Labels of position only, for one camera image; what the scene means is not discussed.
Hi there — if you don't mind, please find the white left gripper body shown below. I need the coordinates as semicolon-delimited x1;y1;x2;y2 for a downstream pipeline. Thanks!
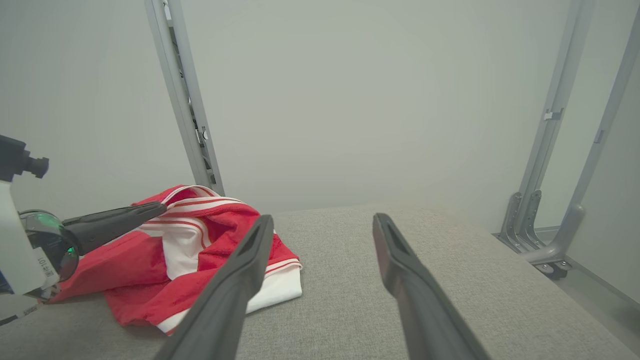
0;181;81;301

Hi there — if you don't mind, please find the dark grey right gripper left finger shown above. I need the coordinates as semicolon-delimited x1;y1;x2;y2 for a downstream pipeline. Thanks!
154;215;275;360

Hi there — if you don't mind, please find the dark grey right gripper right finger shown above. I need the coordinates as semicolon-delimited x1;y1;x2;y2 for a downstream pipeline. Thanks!
372;213;491;360

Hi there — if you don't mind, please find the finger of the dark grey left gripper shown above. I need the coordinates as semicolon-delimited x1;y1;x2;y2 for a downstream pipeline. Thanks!
62;201;168;256

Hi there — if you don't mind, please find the red white numbered t-shirt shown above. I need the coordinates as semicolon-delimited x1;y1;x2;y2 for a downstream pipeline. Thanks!
47;185;303;335

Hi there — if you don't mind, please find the grey curved tube with caster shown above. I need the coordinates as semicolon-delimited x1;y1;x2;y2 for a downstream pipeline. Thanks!
522;7;640;281

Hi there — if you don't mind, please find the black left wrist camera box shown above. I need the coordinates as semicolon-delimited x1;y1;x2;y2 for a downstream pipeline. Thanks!
0;135;50;182

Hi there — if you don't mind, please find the grey metal partition post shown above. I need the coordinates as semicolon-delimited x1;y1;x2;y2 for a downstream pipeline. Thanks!
145;0;226;197

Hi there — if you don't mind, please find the grey upright with bracket foot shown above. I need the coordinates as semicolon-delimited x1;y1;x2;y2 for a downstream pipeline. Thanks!
497;0;596;256

